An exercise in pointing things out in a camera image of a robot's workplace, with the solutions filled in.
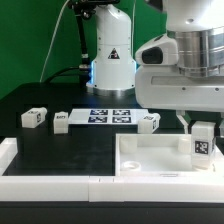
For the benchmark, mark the white marker base plate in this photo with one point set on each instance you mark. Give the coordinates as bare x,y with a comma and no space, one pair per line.
106,116

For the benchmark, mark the white square tabletop tray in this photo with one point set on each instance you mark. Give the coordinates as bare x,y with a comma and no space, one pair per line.
154,154

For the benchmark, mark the white U-shaped fence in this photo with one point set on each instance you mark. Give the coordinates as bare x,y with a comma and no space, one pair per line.
195,187

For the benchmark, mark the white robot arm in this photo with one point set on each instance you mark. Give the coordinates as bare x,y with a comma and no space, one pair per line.
114,68

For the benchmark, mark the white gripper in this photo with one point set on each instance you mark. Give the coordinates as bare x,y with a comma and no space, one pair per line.
183,72

